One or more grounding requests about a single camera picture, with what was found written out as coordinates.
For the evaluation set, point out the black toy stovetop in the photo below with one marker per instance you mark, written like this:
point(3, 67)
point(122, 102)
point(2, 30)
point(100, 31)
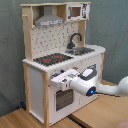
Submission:
point(52, 59)

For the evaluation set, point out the white oven door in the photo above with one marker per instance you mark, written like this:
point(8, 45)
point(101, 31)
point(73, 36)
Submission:
point(62, 102)

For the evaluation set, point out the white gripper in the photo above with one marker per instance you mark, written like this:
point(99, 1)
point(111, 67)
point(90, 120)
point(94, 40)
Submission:
point(62, 81)

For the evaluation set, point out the toy microwave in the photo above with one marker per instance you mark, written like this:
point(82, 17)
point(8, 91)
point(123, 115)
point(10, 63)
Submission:
point(78, 11)

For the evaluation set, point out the wooden toy kitchen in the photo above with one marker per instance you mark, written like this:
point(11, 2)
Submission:
point(46, 40)

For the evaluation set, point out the grey backdrop curtain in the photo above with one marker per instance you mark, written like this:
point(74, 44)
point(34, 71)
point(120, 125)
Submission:
point(107, 27)

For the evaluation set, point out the grey toy sink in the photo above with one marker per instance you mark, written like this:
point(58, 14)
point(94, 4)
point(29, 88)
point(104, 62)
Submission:
point(79, 51)

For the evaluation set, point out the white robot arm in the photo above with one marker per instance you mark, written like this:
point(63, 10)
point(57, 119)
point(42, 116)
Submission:
point(86, 83)

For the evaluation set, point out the white fridge door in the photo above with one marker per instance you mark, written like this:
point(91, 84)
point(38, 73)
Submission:
point(97, 61)

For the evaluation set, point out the black toy faucet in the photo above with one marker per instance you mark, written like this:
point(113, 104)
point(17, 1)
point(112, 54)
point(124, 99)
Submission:
point(73, 40)

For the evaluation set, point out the grey range hood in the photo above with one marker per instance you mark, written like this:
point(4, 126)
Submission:
point(48, 18)

